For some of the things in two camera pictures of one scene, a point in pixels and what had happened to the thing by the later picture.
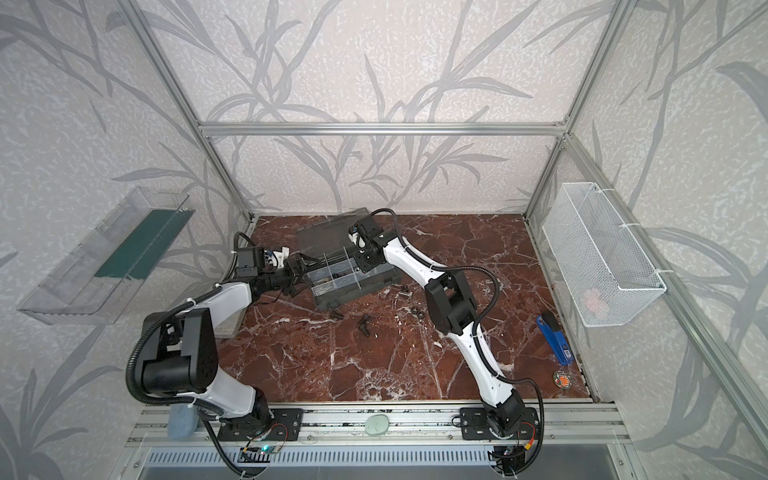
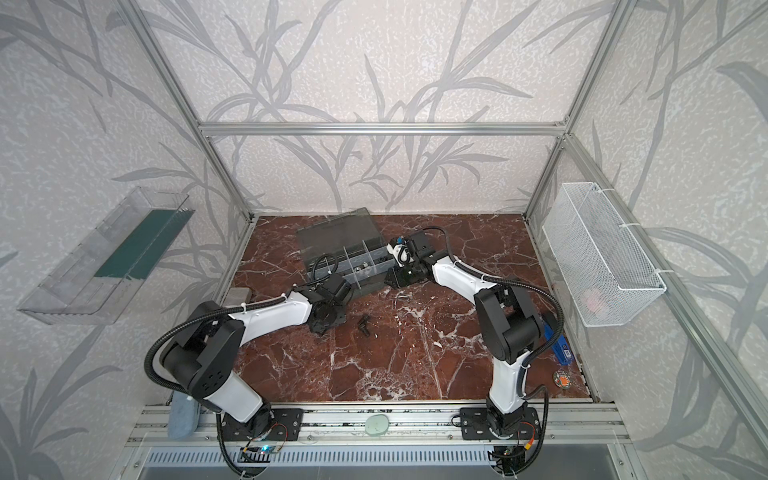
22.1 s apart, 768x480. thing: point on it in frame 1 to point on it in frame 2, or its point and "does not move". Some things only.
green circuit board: (257, 454) does not move
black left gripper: (294, 269) to (339, 288)
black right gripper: (359, 250) to (396, 274)
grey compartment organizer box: (330, 260) does not move
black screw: (362, 324) does not move
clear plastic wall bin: (97, 278) does not move
